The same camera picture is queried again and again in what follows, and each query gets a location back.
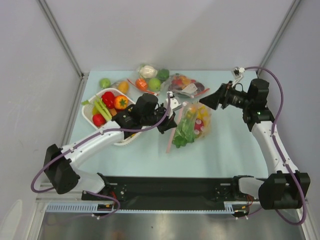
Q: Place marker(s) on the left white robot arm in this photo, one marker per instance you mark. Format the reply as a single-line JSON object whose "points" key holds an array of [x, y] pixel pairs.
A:
{"points": [[62, 164]]}

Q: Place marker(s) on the red bell pepper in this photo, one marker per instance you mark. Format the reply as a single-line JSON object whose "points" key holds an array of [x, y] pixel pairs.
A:
{"points": [[108, 98]]}

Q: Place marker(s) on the red spotted mushroom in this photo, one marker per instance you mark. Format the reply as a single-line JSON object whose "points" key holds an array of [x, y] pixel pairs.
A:
{"points": [[198, 127]]}

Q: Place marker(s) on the green lettuce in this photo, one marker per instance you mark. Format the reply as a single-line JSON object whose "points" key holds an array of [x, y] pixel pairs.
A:
{"points": [[184, 133]]}

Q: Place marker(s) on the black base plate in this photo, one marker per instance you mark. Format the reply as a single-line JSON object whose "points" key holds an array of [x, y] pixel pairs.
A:
{"points": [[171, 193]]}

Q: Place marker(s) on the clear zip bag pink seal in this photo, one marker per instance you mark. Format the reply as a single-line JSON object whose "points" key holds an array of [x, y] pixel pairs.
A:
{"points": [[190, 111]]}

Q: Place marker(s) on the green apple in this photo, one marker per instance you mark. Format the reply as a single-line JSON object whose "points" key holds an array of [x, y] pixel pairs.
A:
{"points": [[104, 83]]}

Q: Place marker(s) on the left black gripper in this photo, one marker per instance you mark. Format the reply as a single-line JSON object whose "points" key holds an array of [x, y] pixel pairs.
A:
{"points": [[169, 123]]}

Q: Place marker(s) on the yellow corn cob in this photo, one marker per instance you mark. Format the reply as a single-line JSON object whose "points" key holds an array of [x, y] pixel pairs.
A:
{"points": [[204, 114]]}

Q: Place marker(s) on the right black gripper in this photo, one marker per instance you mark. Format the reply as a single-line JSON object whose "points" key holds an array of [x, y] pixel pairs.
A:
{"points": [[223, 96]]}

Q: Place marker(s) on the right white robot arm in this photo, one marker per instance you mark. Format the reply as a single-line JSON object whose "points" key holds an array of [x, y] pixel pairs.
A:
{"points": [[285, 187]]}

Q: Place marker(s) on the zip bag with dark fruits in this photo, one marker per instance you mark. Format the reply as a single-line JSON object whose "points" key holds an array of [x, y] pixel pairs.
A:
{"points": [[185, 86]]}

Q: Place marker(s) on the orange mango in bag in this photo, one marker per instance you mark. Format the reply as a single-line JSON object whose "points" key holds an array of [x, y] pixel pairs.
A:
{"points": [[123, 87]]}

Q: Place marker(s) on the green celery stalk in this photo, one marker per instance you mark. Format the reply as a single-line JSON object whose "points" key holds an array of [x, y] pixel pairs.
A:
{"points": [[102, 107]]}

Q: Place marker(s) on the white plastic basket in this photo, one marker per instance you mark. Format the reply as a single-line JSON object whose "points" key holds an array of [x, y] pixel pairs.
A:
{"points": [[127, 141]]}

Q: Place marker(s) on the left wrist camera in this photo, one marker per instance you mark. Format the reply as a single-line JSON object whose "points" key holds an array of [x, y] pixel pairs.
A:
{"points": [[173, 102]]}

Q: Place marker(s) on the orange persimmon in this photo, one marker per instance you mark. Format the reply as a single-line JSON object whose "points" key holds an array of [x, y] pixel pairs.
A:
{"points": [[120, 102]]}

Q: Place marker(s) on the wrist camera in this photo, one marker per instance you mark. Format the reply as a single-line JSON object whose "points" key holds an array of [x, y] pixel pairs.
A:
{"points": [[238, 72], [173, 102]]}

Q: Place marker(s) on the zip bag with vegetables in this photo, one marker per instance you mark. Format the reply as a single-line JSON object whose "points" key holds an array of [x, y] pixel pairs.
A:
{"points": [[149, 78]]}

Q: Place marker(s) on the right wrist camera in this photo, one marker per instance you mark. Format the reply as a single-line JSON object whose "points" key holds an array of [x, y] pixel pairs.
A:
{"points": [[238, 72]]}

